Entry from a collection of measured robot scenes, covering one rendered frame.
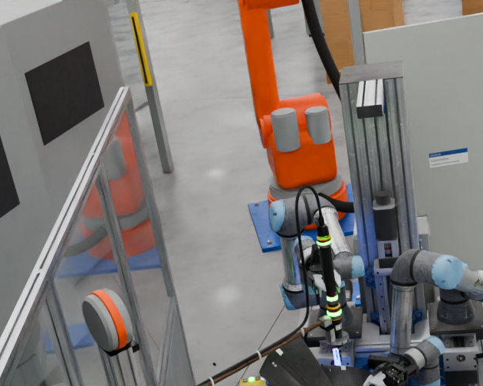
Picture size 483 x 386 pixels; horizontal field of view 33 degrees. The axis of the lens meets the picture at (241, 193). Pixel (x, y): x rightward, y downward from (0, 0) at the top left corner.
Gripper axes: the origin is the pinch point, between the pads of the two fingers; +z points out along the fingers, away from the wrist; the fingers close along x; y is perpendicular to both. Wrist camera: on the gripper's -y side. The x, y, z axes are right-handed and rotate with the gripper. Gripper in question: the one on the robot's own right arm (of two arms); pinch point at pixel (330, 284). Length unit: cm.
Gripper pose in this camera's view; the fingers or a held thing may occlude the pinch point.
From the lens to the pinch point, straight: 255.1
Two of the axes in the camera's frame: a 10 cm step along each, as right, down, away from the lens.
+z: 1.8, 3.5, -9.2
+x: -9.7, 2.2, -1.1
